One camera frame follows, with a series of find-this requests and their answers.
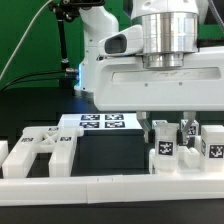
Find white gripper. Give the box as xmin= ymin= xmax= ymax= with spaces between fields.
xmin=94 ymin=25 xmax=224 ymax=145

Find white chair seat part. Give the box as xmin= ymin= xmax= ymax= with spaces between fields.
xmin=149 ymin=146 xmax=200 ymax=175

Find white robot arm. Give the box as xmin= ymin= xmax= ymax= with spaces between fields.
xmin=78 ymin=0 xmax=224 ymax=132

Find white chair back part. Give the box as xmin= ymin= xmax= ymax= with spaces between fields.
xmin=2 ymin=126 xmax=84 ymax=179

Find white tagged cube left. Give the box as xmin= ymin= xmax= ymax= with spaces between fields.
xmin=152 ymin=120 xmax=168 ymax=129

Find white tagged cube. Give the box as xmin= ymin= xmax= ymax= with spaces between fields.
xmin=181 ymin=119 xmax=199 ymax=137
xmin=152 ymin=120 xmax=168 ymax=129

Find white tagged cube right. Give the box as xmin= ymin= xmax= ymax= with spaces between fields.
xmin=181 ymin=119 xmax=199 ymax=137

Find white base tag plate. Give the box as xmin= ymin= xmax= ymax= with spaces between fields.
xmin=58 ymin=113 xmax=141 ymax=130

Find black camera stand pole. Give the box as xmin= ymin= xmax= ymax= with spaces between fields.
xmin=48 ymin=0 xmax=105 ymax=89

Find black cables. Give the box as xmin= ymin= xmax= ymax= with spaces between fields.
xmin=0 ymin=69 xmax=80 ymax=94

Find grey cable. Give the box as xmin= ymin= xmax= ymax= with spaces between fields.
xmin=0 ymin=0 xmax=54 ymax=81

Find white U-shaped fence frame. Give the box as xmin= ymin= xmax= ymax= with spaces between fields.
xmin=0 ymin=139 xmax=224 ymax=206

